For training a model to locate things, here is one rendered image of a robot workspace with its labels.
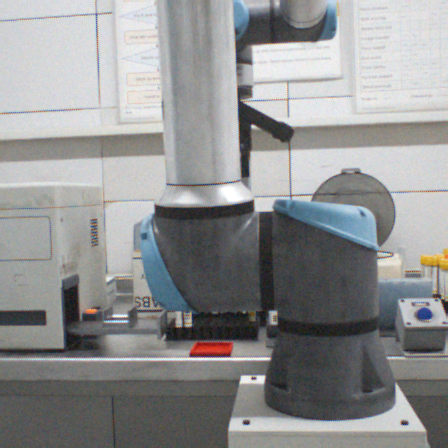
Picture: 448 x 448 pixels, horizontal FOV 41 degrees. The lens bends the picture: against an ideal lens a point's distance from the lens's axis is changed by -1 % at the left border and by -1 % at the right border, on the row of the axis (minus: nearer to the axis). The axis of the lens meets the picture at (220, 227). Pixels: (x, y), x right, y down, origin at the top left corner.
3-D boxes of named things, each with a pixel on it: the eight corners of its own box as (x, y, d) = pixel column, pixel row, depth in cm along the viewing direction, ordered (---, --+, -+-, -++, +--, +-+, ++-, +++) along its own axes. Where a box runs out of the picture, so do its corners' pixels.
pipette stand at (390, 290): (377, 336, 110) (376, 282, 109) (374, 328, 117) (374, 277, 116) (434, 337, 108) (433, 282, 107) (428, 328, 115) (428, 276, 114)
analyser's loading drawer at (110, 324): (47, 339, 107) (46, 311, 107) (60, 331, 114) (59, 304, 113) (160, 339, 105) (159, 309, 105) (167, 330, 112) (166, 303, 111)
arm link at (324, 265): (389, 323, 63) (386, 194, 63) (261, 325, 65) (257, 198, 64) (372, 304, 75) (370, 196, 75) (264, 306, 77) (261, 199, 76)
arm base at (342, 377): (394, 425, 61) (392, 328, 60) (249, 415, 65) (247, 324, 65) (397, 382, 75) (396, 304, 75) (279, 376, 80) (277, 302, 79)
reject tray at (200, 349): (189, 356, 100) (189, 352, 100) (195, 346, 107) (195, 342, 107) (230, 356, 100) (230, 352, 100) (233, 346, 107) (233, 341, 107)
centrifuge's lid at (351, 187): (307, 168, 154) (311, 173, 162) (308, 267, 152) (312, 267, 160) (394, 165, 149) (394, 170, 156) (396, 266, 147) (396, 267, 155)
